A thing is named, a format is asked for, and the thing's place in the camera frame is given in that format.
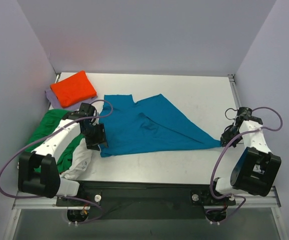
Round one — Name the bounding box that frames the teal blue t shirt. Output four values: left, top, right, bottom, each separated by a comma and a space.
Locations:
99, 94, 221, 158

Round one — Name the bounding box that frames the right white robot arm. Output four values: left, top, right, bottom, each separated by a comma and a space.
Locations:
206, 107, 282, 204

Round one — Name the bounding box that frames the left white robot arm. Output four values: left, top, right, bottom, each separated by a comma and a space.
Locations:
18, 103, 108, 206

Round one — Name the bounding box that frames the white t shirt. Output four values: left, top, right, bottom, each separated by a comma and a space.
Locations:
60, 139, 93, 180

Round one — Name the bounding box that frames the green t shirt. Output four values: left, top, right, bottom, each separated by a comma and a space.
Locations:
26, 109, 84, 174

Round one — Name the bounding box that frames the folded orange t shirt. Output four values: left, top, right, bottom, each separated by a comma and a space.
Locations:
50, 70, 97, 108

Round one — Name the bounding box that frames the folded lavender t shirt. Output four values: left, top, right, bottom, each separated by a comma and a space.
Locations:
45, 88, 63, 109

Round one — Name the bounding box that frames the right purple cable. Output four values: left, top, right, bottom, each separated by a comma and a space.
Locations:
205, 106, 284, 225

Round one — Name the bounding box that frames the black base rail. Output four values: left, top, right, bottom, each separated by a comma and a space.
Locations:
56, 180, 236, 221

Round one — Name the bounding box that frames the aluminium front frame rail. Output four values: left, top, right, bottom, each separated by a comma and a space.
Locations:
12, 187, 281, 210

